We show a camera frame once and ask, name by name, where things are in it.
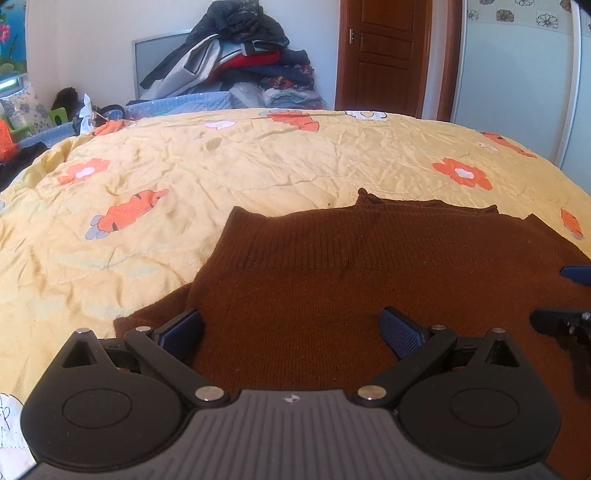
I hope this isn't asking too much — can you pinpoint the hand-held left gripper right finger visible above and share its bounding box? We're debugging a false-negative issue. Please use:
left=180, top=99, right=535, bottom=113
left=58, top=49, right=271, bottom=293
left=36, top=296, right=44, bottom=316
left=355, top=307, right=539, bottom=407

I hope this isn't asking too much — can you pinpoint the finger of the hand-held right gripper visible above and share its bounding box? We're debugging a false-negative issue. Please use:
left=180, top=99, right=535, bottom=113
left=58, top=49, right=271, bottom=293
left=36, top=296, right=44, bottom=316
left=531, top=308, right=591, bottom=337
left=561, top=264, right=591, bottom=284

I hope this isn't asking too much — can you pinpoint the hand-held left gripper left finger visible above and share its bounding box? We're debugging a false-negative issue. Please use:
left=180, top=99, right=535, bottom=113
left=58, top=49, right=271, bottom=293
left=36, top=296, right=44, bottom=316
left=55, top=308, right=232, bottom=407

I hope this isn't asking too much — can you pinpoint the brown knit sweater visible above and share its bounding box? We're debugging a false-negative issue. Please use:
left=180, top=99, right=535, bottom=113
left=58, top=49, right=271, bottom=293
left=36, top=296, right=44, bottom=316
left=113, top=187, right=591, bottom=480

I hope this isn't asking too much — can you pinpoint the pile of clothes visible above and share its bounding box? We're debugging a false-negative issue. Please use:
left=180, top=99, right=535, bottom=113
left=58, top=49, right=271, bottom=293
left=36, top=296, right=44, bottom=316
left=139, top=0, right=326, bottom=110

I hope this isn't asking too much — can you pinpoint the yellow printed quilt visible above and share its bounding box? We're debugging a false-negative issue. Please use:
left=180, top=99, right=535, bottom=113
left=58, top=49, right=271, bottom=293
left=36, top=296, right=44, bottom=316
left=0, top=107, right=591, bottom=480

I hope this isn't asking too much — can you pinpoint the white wardrobe with floral border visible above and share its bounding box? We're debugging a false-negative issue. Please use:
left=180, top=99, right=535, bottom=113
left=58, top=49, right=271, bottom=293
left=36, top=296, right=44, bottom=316
left=452, top=0, right=591, bottom=169

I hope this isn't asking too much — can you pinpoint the blue quilted blanket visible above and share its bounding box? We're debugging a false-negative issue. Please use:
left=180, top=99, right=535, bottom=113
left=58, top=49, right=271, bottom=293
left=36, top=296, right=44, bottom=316
left=124, top=91, right=232, bottom=118

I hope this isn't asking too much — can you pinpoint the black cloth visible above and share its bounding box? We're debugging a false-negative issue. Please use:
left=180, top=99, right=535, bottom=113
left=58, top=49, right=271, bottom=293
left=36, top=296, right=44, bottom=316
left=0, top=142, right=47, bottom=190

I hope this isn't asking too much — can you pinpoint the white crumpled bag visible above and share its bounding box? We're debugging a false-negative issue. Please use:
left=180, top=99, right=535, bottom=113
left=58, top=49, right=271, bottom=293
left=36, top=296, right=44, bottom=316
left=74, top=93, right=109, bottom=134

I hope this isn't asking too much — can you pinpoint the orange cloth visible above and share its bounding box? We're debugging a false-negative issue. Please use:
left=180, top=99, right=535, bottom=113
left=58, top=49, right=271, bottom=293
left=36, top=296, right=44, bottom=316
left=0, top=119, right=19, bottom=162

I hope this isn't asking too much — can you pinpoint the dark plush toy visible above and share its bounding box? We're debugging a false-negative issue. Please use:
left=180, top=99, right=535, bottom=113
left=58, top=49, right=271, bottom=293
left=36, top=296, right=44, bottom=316
left=51, top=87, right=81, bottom=116

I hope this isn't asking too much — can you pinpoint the floral pillow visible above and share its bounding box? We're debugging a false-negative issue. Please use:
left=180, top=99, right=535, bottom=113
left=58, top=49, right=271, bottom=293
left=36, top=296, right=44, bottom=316
left=0, top=88, right=49, bottom=134

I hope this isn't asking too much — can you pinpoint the grey framed panel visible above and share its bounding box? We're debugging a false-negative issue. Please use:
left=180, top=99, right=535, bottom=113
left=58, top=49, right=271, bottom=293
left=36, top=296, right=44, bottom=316
left=131, top=32, right=190, bottom=100

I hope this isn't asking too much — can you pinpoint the brown wooden door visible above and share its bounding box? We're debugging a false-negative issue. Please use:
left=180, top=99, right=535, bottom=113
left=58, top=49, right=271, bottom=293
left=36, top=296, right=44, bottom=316
left=335, top=0, right=462, bottom=121

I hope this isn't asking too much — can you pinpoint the window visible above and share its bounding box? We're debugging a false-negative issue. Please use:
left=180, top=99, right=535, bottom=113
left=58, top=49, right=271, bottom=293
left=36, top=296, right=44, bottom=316
left=0, top=74, right=28, bottom=97

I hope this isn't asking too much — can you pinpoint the lotus print window blind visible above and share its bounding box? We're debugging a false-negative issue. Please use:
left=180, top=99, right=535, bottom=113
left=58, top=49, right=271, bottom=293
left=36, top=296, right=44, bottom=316
left=0, top=0, right=28, bottom=77

